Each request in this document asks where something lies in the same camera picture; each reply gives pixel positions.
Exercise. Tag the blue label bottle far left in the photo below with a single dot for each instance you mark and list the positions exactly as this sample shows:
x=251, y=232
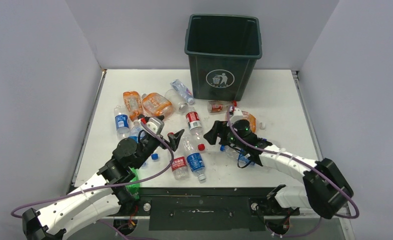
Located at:
x=121, y=122

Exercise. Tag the crushed orange bottle far left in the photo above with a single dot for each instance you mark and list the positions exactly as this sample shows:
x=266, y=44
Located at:
x=133, y=103

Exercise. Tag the light blue water bottle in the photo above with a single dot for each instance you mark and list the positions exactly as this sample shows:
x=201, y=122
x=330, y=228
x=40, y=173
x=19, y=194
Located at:
x=137, y=132

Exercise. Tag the small brown red-capped bottle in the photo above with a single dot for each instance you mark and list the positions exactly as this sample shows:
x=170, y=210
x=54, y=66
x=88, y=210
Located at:
x=218, y=106

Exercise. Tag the clear bottle blue label right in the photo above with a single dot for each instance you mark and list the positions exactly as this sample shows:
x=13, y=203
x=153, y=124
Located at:
x=238, y=156

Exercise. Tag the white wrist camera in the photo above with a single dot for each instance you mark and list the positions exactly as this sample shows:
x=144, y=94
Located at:
x=234, y=114
x=154, y=124

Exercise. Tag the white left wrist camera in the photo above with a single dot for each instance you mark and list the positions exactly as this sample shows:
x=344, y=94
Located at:
x=154, y=124

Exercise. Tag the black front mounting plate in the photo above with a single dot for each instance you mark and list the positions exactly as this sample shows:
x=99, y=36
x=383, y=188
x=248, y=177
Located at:
x=210, y=209

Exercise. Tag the crushed orange bottle middle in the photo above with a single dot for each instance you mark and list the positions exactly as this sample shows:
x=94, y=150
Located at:
x=157, y=105

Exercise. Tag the blue label bottle under gripper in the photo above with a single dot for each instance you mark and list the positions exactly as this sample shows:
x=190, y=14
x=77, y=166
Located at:
x=154, y=157

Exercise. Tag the crushed orange bottle right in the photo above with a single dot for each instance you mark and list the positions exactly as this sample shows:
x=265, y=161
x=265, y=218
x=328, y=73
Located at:
x=254, y=123

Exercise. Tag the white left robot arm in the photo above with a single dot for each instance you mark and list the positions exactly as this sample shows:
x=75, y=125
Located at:
x=106, y=192

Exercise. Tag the blue label bottle front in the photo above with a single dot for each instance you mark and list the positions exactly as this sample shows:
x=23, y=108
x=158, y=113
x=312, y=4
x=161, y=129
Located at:
x=193, y=157

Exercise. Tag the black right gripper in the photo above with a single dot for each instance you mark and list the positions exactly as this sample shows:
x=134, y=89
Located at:
x=220, y=127

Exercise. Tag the green plastic bottle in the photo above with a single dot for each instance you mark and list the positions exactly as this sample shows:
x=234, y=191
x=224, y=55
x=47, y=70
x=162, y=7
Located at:
x=133, y=189

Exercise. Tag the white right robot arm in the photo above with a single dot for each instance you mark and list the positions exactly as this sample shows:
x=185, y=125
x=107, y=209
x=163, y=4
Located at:
x=289, y=164

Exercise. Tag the aluminium rail frame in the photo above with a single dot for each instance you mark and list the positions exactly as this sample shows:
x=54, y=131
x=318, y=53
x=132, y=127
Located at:
x=302, y=96

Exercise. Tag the red label bottle front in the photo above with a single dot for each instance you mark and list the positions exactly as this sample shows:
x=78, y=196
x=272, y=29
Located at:
x=179, y=166

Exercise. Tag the dark green plastic trash bin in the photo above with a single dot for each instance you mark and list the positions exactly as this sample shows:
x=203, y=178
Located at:
x=222, y=52

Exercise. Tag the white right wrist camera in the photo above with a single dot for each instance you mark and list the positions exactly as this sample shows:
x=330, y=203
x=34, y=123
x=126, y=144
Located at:
x=234, y=114

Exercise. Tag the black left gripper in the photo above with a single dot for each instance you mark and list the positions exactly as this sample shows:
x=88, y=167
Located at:
x=174, y=139

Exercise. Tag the crushed clear bottle white cap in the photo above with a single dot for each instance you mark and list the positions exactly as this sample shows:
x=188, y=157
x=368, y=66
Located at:
x=183, y=91

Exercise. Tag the crushed orange bottle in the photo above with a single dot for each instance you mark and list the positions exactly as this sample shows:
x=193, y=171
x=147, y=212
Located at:
x=133, y=103
x=254, y=123
x=157, y=105

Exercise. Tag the clear bottle red label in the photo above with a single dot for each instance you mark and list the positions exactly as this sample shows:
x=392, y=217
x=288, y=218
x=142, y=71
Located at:
x=195, y=127

